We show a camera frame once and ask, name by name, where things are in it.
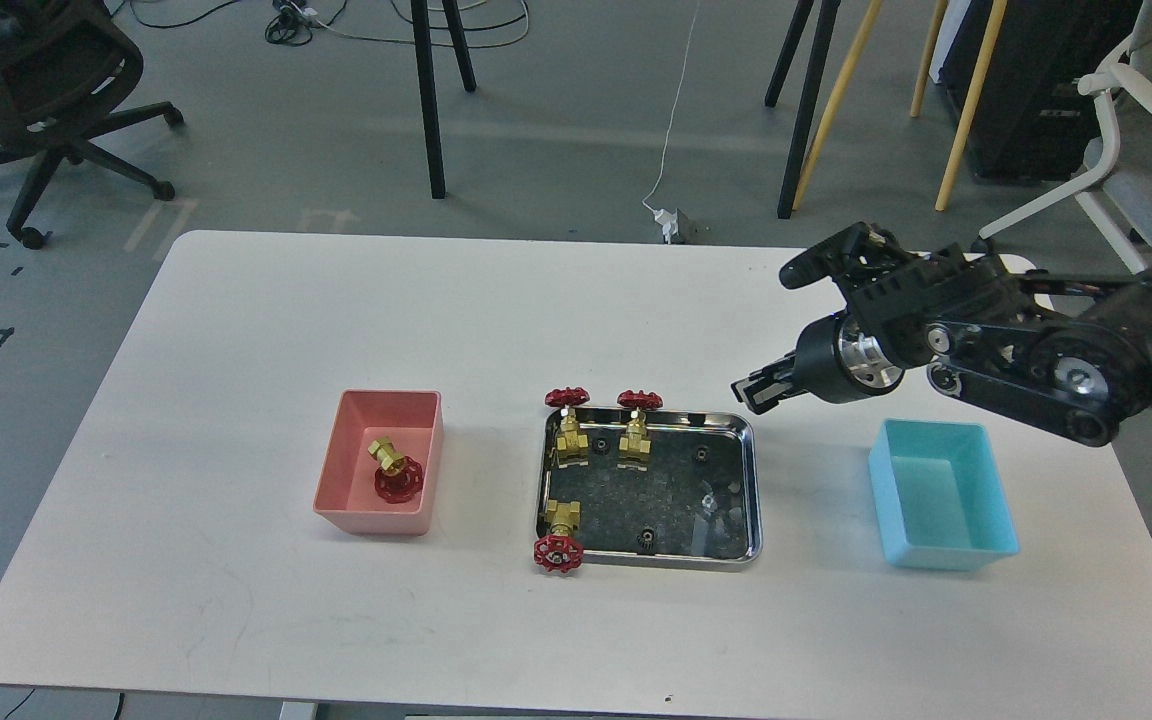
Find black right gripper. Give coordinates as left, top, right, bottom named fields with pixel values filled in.
left=732, top=314, right=905, bottom=414

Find brass valve red handwheel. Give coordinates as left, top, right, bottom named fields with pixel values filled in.
left=367, top=435, right=425, bottom=503

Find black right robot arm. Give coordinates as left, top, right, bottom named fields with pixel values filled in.
left=732, top=223, right=1152, bottom=447

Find brass valve back right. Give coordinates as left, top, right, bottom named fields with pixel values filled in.
left=617, top=389, right=664, bottom=471

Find brass valve back left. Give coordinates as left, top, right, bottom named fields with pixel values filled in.
left=544, top=386, right=590, bottom=468

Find blue plastic box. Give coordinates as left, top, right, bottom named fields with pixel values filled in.
left=867, top=418, right=1020, bottom=571

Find brass valve front left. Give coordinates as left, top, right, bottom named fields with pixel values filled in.
left=532, top=498, right=584, bottom=573

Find pink plastic box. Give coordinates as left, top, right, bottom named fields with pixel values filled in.
left=314, top=389, right=442, bottom=536

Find shiny metal tray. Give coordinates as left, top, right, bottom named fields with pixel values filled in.
left=535, top=406, right=763, bottom=570

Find black and yellow stand legs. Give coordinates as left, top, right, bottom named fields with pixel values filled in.
left=763, top=0, right=1009, bottom=221

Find black cabinet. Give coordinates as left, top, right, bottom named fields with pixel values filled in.
left=967, top=1, right=1140, bottom=184

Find black tripod leg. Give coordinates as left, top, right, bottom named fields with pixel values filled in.
left=410, top=1, right=477, bottom=200

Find black office chair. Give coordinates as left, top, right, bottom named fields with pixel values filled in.
left=0, top=1, right=184, bottom=250

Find black camera module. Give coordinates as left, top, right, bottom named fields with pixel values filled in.
left=778, top=222, right=914, bottom=290

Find white power adapter with cable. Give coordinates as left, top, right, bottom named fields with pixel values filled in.
left=641, top=1, right=703, bottom=243

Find black floor cables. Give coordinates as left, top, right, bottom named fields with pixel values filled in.
left=111, top=0, right=530, bottom=51

